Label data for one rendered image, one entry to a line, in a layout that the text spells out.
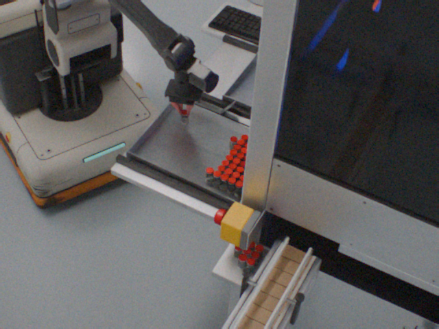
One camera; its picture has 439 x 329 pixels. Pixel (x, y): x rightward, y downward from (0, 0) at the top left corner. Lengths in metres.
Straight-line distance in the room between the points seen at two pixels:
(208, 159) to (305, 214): 0.44
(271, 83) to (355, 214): 0.36
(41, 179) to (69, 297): 0.47
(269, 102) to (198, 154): 0.57
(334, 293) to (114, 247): 1.26
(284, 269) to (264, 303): 0.11
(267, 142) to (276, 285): 0.36
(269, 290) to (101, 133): 1.41
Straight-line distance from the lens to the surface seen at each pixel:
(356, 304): 1.84
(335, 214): 1.60
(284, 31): 1.33
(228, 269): 1.76
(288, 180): 1.59
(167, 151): 1.99
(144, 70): 3.59
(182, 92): 1.95
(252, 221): 1.66
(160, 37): 1.82
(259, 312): 1.64
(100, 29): 2.54
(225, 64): 2.28
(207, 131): 2.05
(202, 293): 2.75
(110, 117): 2.95
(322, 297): 1.88
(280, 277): 1.70
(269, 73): 1.41
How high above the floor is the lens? 2.35
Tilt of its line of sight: 48 degrees down
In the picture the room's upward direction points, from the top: 4 degrees clockwise
